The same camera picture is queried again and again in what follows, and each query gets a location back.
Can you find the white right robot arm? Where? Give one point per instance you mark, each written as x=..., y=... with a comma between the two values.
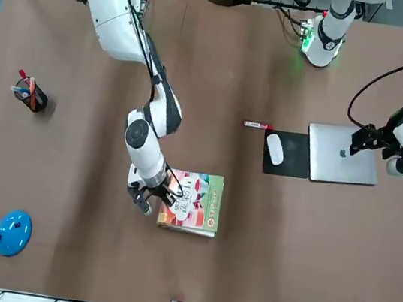
x=111, y=19

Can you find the orange pen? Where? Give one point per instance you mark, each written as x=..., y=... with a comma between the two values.
x=32, y=89

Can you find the silver laptop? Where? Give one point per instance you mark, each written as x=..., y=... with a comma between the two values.
x=332, y=166

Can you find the red white marker pen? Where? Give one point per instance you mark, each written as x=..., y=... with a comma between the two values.
x=256, y=125

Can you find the thick white blue book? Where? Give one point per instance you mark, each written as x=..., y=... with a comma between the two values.
x=189, y=232

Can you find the black mouse mat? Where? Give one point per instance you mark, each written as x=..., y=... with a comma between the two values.
x=295, y=161

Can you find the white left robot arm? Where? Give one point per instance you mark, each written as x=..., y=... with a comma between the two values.
x=327, y=44

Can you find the red capped pen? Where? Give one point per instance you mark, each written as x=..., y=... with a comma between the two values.
x=22, y=73

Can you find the black pen cup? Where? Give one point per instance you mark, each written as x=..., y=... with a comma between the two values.
x=40, y=100

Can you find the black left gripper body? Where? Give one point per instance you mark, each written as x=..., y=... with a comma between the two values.
x=391, y=134

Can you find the white computer mouse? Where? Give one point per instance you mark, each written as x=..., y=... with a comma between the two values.
x=275, y=148

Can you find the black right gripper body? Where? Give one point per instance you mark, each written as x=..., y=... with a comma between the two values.
x=155, y=189

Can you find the colourful juice recipe book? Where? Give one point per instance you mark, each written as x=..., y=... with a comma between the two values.
x=205, y=204

